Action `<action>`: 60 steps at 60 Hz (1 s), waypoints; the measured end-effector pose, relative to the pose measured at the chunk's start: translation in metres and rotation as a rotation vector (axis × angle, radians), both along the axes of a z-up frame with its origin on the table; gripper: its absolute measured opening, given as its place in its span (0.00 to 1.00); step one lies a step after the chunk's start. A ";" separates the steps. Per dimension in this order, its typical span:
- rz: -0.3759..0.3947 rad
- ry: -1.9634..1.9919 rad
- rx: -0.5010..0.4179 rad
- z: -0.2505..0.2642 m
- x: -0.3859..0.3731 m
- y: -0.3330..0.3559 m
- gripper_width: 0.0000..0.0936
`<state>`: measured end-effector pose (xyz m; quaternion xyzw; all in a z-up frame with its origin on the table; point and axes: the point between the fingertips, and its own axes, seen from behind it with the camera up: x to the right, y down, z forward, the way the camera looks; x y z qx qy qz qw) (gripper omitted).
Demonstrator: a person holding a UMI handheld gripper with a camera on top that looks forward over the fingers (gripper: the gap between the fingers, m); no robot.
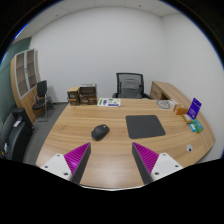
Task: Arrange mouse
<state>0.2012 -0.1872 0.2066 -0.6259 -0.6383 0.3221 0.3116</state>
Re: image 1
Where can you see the dark grey mouse pad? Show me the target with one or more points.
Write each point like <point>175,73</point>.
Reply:
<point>145,126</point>

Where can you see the tall brown cardboard box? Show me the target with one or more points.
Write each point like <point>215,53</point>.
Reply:
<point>73,96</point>

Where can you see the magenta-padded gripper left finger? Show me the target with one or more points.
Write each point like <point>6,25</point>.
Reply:
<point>78,156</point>

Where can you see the black leather office chair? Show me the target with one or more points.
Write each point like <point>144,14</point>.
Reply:
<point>15,136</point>

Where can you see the green packet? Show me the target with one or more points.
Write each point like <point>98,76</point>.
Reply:
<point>198,125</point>

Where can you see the small tan box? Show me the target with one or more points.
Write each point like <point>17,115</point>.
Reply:
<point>187,118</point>

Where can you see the white printed paper sheet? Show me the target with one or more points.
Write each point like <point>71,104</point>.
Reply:
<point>109,102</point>

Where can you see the black metal-leg visitor chair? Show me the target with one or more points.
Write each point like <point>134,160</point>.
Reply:
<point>41,91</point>

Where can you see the wooden side desk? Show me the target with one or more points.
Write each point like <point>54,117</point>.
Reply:
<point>166,89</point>

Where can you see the black open-front box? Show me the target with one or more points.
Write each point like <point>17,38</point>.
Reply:
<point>88,89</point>

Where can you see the round grey-white disc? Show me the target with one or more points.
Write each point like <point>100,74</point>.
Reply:
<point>164,104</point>

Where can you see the black computer mouse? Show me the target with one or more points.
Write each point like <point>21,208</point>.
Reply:
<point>100,132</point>

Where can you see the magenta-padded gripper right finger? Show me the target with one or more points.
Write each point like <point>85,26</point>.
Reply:
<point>146,157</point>

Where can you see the black mesh office chair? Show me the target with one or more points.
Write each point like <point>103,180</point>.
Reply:
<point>130,87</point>

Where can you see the small orange box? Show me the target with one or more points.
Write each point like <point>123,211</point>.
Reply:
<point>180,109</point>

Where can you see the purple standing card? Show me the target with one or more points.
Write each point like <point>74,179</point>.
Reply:
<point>194,108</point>

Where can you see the teal packet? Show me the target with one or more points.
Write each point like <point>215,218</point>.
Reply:
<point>192,128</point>

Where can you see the wooden shelf cabinet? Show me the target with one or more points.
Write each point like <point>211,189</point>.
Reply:
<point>24,80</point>

